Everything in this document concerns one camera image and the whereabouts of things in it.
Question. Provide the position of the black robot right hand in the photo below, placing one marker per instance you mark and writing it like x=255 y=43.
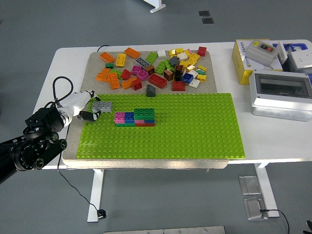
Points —
x=309 y=231

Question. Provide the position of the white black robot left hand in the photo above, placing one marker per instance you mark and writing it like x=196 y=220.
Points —
x=75 y=102

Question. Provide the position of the light grey two-by-four brick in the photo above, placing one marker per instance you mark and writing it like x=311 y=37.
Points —
x=102 y=106

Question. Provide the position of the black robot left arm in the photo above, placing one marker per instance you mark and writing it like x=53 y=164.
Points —
x=41 y=117

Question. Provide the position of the orange two-by-four brick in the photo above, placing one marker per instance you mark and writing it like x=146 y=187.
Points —
x=103 y=74
x=128 y=83
x=132 y=52
x=107 y=57
x=113 y=80

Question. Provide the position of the pink two-by-two brick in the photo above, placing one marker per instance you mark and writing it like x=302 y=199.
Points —
x=119 y=117

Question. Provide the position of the small dark green brick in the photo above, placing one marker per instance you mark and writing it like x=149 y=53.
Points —
x=109 y=65

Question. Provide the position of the lime green two-by-four brick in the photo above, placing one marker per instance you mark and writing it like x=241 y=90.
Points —
x=151 y=57
x=116 y=72
x=168 y=64
x=161 y=67

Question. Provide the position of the dark green low brick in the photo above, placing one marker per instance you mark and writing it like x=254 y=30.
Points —
x=124 y=124

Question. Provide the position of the blue two-by-two brick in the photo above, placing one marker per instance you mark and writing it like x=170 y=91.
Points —
x=187 y=78
x=129 y=117

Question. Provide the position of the yellow two-by-four brick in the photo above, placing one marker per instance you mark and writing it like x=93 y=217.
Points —
x=120 y=60

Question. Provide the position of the pink low brick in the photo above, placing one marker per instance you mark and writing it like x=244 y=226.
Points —
x=139 y=121

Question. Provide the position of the magenta two-by-two brick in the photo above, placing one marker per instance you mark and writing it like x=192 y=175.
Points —
x=136 y=70
x=142 y=75

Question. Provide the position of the dark green two-by-four brick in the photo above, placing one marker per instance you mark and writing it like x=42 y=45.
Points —
x=144 y=113

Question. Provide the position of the red low brick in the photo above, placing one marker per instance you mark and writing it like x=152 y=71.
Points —
x=145 y=124

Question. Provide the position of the dark grey slope brick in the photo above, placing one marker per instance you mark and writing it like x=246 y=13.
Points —
x=150 y=91

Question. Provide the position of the blue low brick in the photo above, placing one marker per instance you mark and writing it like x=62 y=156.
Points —
x=149 y=121

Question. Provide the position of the brown two-by-two brick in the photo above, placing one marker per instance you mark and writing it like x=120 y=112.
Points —
x=168 y=74
x=179 y=68
x=150 y=69

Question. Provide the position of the red two-by-four brick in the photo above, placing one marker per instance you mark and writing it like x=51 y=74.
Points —
x=157 y=80

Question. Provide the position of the white two-by-two brick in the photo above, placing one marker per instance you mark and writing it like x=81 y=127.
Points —
x=182 y=56
x=193 y=73
x=161 y=53
x=194 y=83

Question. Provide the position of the red wide brick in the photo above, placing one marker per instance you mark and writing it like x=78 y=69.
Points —
x=178 y=86

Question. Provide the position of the black brick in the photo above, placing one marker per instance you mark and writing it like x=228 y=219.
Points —
x=178 y=76

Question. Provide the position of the yellow small brick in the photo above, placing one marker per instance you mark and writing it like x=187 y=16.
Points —
x=202 y=68
x=201 y=78
x=179 y=51
x=191 y=61
x=172 y=52
x=190 y=67
x=194 y=57
x=184 y=64
x=187 y=53

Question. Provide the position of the green studded baseplate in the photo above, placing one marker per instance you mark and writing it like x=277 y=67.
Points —
x=182 y=134

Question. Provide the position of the small pink brick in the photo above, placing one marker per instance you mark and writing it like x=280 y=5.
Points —
x=189 y=51

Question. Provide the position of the small green white brick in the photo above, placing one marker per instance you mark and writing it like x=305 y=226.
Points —
x=200 y=71

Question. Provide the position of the metal floor plate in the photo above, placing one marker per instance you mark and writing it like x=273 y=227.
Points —
x=253 y=208
x=249 y=185

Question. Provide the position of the white table leg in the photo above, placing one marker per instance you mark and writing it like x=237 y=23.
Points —
x=264 y=182
x=96 y=195

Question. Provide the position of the white furniture foot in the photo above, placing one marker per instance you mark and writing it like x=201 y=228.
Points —
x=156 y=6

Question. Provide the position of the grey distribution box clear cover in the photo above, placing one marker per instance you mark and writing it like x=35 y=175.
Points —
x=280 y=97

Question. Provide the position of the metal floor strip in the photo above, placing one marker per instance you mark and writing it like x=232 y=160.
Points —
x=165 y=230

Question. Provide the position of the black floor plate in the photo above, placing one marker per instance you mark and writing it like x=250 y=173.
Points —
x=208 y=21
x=204 y=13

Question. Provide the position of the yellow white cardboard box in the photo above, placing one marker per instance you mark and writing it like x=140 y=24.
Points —
x=240 y=63

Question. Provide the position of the blue plastic crate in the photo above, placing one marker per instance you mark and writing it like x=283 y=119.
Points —
x=301 y=45

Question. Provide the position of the white wall socket plate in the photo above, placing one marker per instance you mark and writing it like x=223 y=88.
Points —
x=301 y=59

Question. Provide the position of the grey push-button switch box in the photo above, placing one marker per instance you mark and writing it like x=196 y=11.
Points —
x=262 y=52

